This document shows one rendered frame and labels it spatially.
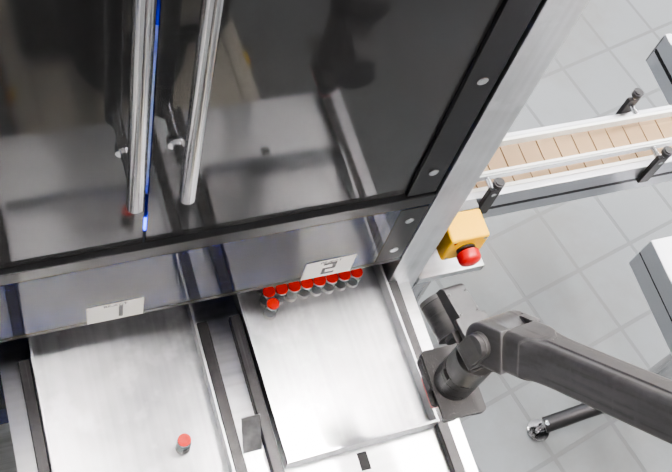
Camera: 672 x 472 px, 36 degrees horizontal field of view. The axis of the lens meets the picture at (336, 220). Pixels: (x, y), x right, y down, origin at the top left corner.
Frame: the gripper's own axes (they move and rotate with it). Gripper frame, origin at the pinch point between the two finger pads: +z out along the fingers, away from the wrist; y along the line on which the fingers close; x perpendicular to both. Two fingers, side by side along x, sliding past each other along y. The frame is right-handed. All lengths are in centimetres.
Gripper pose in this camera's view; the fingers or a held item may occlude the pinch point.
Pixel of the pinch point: (435, 400)
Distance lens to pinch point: 152.6
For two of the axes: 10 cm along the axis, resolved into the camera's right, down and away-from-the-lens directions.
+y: -2.9, -8.8, 3.9
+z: -2.0, 4.5, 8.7
